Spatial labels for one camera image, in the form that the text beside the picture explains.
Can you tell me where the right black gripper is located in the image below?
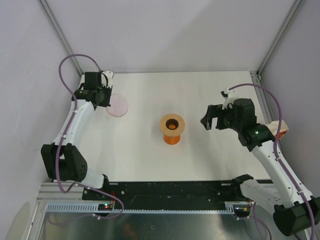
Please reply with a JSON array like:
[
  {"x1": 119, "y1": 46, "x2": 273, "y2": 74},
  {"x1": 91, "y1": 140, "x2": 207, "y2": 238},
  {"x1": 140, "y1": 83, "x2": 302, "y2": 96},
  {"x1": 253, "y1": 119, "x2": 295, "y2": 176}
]
[{"x1": 200, "y1": 102, "x2": 242, "y2": 132}]

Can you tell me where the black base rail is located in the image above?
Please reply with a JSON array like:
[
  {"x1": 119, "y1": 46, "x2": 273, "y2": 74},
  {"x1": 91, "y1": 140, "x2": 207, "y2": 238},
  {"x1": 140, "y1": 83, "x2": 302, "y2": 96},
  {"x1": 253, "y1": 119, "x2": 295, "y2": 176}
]
[{"x1": 82, "y1": 180, "x2": 273, "y2": 211}]

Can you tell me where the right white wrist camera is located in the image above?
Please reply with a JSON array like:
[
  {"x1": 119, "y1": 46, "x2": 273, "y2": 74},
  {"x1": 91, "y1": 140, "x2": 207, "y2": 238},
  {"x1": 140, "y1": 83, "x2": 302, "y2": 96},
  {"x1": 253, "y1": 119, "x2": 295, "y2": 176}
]
[{"x1": 220, "y1": 88, "x2": 239, "y2": 110}]

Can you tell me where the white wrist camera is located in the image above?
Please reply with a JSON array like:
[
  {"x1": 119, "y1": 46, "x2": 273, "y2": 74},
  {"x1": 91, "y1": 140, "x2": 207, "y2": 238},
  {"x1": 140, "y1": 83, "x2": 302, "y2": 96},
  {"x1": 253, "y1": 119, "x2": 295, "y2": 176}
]
[
  {"x1": 101, "y1": 70, "x2": 114, "y2": 89},
  {"x1": 220, "y1": 88, "x2": 239, "y2": 110}
]

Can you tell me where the purple cable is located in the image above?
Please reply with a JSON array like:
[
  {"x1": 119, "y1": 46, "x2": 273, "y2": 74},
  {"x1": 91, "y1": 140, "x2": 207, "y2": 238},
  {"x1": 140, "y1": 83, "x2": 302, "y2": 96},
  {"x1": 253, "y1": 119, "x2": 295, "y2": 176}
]
[
  {"x1": 56, "y1": 53, "x2": 125, "y2": 225},
  {"x1": 227, "y1": 83, "x2": 316, "y2": 240}
]

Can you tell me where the grey slotted cable duct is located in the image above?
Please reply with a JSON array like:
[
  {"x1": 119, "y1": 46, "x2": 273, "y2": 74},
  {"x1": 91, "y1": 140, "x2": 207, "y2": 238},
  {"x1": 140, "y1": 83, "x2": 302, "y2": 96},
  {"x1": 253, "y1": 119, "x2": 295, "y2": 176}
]
[{"x1": 46, "y1": 202, "x2": 235, "y2": 215}]

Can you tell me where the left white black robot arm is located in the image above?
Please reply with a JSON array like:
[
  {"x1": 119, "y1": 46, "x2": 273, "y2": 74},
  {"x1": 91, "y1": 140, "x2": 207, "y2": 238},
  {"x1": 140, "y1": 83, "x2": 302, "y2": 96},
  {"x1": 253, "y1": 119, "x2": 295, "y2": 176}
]
[{"x1": 40, "y1": 70, "x2": 114, "y2": 200}]

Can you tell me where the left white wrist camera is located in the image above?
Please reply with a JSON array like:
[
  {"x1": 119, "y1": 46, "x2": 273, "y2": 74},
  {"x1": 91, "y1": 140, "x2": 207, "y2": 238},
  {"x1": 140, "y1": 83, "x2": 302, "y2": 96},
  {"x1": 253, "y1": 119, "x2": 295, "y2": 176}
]
[{"x1": 101, "y1": 70, "x2": 114, "y2": 89}]

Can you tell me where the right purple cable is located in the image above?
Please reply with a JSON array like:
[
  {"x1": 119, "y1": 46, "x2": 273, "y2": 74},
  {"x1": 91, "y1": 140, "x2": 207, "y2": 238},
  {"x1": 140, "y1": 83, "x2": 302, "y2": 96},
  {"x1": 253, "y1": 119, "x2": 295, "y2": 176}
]
[{"x1": 227, "y1": 83, "x2": 316, "y2": 240}]

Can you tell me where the left aluminium frame post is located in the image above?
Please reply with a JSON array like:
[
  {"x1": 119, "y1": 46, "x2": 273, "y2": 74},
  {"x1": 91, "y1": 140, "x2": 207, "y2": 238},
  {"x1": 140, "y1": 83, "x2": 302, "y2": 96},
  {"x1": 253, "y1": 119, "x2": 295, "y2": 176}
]
[{"x1": 37, "y1": 0, "x2": 83, "y2": 75}]

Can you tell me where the orange glass flask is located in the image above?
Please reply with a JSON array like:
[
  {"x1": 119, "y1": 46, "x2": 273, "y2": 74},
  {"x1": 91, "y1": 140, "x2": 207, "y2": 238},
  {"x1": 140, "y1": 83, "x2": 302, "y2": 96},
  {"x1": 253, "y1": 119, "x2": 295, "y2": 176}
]
[{"x1": 163, "y1": 123, "x2": 182, "y2": 145}]

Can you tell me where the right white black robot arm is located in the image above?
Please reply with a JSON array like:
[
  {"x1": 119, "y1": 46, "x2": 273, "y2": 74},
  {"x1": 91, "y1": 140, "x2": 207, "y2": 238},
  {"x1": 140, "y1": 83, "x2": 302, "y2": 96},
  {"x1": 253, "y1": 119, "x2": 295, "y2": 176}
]
[{"x1": 200, "y1": 98, "x2": 320, "y2": 236}]

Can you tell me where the white orange box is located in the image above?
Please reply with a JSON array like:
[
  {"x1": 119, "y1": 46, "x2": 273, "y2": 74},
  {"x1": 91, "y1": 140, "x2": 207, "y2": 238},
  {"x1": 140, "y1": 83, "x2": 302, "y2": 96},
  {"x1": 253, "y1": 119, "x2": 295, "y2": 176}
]
[{"x1": 266, "y1": 120, "x2": 289, "y2": 139}]

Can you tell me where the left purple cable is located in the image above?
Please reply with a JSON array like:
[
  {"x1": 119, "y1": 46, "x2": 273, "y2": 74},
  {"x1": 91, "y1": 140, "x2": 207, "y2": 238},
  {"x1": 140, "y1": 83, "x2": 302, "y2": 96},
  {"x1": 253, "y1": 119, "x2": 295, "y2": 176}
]
[{"x1": 56, "y1": 53, "x2": 125, "y2": 225}]

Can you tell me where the right aluminium frame post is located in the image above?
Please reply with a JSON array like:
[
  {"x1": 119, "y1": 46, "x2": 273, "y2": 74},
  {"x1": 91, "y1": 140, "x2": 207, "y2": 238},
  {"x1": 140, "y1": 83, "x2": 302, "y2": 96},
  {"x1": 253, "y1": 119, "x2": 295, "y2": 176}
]
[{"x1": 256, "y1": 0, "x2": 305, "y2": 76}]

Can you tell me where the aluminium frame post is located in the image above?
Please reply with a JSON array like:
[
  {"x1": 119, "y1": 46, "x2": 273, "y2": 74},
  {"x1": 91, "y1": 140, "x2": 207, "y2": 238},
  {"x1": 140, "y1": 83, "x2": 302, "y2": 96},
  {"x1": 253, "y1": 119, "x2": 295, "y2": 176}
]
[
  {"x1": 256, "y1": 0, "x2": 305, "y2": 76},
  {"x1": 37, "y1": 0, "x2": 83, "y2": 75}
]

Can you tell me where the pink cone coffee filter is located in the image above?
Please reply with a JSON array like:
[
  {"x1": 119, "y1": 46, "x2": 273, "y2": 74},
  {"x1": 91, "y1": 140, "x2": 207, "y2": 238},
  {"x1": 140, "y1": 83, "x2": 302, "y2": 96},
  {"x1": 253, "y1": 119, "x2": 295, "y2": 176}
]
[{"x1": 105, "y1": 94, "x2": 129, "y2": 118}]

